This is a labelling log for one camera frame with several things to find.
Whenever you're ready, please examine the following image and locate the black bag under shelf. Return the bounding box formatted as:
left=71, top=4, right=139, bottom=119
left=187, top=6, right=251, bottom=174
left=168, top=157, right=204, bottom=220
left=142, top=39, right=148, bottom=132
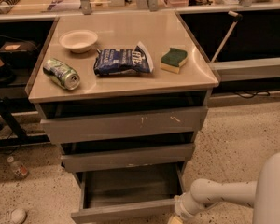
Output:
left=0, top=41, right=39, bottom=69

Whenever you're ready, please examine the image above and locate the grey drawer cabinet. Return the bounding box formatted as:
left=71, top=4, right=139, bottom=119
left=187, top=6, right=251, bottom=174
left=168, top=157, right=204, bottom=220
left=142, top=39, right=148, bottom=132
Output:
left=25, top=10, right=221, bottom=185

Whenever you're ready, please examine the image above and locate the blue chip bag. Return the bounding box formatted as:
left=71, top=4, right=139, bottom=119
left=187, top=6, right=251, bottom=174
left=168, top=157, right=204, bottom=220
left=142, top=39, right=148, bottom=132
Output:
left=93, top=42, right=154, bottom=76

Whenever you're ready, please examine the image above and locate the green soda can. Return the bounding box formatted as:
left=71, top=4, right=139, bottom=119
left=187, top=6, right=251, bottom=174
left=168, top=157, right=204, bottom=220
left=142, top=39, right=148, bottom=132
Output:
left=43, top=58, right=80, bottom=91

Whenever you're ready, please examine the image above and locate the black cable on floor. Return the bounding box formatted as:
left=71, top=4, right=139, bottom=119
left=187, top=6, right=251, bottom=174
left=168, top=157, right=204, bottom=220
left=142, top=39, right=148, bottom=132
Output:
left=232, top=90, right=272, bottom=99

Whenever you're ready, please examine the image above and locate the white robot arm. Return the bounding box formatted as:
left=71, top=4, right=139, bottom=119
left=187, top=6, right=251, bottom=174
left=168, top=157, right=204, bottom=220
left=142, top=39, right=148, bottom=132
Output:
left=168, top=152, right=280, bottom=224

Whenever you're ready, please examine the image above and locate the white paper bowl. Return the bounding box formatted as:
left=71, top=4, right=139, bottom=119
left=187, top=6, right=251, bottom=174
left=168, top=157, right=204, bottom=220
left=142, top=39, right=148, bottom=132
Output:
left=59, top=30, right=98, bottom=54

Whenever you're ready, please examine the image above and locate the plastic bottle on floor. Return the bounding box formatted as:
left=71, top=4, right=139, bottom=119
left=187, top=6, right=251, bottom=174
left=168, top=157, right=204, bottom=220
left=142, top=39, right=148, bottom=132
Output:
left=7, top=156, right=29, bottom=179

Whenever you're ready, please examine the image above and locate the grey bottom drawer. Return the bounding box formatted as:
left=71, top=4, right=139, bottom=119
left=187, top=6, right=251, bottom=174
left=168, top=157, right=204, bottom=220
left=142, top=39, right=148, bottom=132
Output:
left=71, top=163, right=184, bottom=224

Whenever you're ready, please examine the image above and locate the grey middle drawer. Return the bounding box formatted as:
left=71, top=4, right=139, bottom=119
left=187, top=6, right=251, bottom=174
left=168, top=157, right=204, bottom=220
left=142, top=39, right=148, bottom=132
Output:
left=61, top=143, right=194, bottom=173

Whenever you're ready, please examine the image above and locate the green yellow sponge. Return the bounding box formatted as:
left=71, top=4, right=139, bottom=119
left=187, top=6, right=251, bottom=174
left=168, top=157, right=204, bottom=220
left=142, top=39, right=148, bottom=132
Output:
left=161, top=48, right=188, bottom=74

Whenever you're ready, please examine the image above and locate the grey top drawer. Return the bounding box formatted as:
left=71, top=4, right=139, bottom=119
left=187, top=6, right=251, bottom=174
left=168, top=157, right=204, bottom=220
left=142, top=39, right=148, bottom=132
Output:
left=41, top=106, right=207, bottom=144

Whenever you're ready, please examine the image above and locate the white sneaker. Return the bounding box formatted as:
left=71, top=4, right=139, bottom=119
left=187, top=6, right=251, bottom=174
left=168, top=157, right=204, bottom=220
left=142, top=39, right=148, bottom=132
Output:
left=0, top=208, right=27, bottom=224

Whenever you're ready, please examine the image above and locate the grey drawer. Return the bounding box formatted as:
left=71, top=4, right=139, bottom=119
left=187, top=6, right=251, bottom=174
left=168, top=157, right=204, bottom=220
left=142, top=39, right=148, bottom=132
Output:
left=71, top=163, right=184, bottom=224
left=61, top=143, right=194, bottom=173
left=41, top=106, right=207, bottom=144

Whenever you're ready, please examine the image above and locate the white stick with black tip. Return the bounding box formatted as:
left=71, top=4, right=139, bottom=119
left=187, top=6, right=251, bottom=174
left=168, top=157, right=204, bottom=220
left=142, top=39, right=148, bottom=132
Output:
left=211, top=11, right=243, bottom=63

